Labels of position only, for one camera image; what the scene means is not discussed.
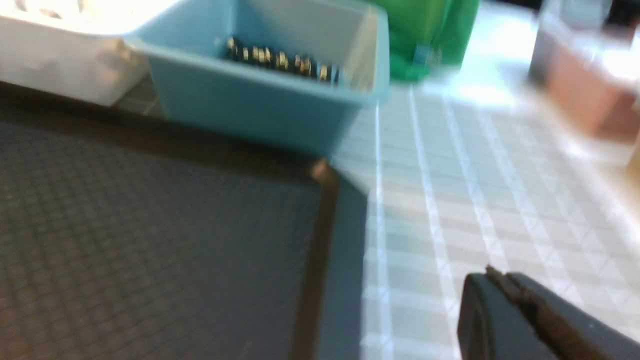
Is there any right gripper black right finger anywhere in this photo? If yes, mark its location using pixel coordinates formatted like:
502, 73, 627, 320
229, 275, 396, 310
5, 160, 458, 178
505, 272, 640, 360

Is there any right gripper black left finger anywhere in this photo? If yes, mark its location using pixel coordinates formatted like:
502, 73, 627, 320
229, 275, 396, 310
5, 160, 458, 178
457, 266, 546, 360

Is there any grey grid table mat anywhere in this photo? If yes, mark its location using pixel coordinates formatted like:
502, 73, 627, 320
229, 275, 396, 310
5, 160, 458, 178
115, 75, 640, 360

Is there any brown cardboard box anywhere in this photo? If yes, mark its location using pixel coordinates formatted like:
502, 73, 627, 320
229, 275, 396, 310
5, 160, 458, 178
528, 0, 639, 142

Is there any green cloth backdrop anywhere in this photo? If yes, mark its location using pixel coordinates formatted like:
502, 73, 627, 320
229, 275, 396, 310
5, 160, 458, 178
371, 0, 480, 84

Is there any blue chopstick tray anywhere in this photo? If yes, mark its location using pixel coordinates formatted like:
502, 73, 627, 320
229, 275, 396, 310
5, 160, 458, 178
125, 0, 390, 157

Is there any bundle of black chopsticks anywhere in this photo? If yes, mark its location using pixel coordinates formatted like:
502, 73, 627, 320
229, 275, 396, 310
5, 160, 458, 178
224, 36, 346, 86

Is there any black serving tray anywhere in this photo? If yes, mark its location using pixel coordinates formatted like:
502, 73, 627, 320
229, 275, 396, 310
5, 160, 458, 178
0, 83, 368, 360

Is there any white spoon tray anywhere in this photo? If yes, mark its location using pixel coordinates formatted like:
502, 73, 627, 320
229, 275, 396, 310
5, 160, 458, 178
0, 0, 174, 106

